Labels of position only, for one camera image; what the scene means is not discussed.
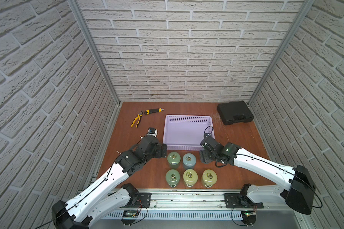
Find green tea canister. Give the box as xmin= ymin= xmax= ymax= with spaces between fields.
xmin=167 ymin=152 xmax=181 ymax=169
xmin=165 ymin=169 xmax=180 ymax=188

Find blue tea canister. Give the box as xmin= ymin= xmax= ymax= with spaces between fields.
xmin=183 ymin=153 xmax=196 ymax=170

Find yellow-green tea canister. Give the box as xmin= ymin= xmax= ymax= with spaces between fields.
xmin=201 ymin=169 xmax=217 ymax=188
xmin=183 ymin=169 xmax=198 ymax=188

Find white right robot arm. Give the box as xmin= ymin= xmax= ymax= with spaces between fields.
xmin=199 ymin=133 xmax=317 ymax=215

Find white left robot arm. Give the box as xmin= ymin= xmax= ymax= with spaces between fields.
xmin=51 ymin=134 xmax=167 ymax=229

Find lavender perforated plastic basket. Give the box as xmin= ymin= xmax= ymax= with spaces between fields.
xmin=163 ymin=114 xmax=215 ymax=151

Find yellow black pliers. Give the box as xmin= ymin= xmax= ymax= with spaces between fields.
xmin=131 ymin=110 xmax=143 ymax=128

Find yellow black utility knife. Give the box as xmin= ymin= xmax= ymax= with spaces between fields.
xmin=144 ymin=108 xmax=164 ymax=115

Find black plastic tool case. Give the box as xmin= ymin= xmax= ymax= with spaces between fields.
xmin=217 ymin=101 xmax=254 ymax=126

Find left controller board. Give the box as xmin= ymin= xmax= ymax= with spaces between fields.
xmin=121 ymin=210 xmax=140 ymax=226

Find controller board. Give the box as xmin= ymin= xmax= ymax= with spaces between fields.
xmin=121 ymin=210 xmax=140 ymax=226
xmin=241 ymin=211 xmax=257 ymax=226

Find right controller board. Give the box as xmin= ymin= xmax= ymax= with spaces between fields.
xmin=241 ymin=211 xmax=257 ymax=226

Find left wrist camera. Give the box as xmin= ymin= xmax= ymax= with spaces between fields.
xmin=147 ymin=127 xmax=158 ymax=137

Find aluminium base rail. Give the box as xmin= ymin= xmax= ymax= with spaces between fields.
xmin=102 ymin=189 xmax=292 ymax=221

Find aluminium corner frame post left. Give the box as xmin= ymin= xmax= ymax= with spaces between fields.
xmin=68 ymin=0 xmax=121 ymax=106

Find aluminium corner frame post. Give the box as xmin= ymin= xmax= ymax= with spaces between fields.
xmin=247 ymin=0 xmax=315 ymax=106
xmin=68 ymin=0 xmax=121 ymax=106

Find aluminium corner frame post right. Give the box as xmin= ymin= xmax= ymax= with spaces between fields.
xmin=247 ymin=0 xmax=315 ymax=106

